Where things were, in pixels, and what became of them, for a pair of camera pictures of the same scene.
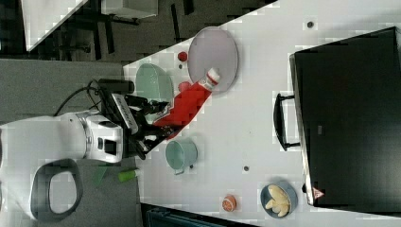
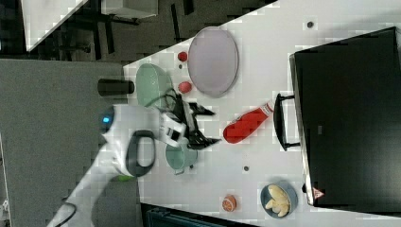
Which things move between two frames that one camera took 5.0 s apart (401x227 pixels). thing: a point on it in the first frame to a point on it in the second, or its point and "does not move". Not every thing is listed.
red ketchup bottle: x=188 y=105 to x=247 y=123
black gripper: x=128 y=110 to x=186 y=112
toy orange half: x=229 y=203 does not move
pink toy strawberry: x=183 y=86 does not move
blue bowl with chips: x=279 y=200 does not move
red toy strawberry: x=182 y=56 does not move
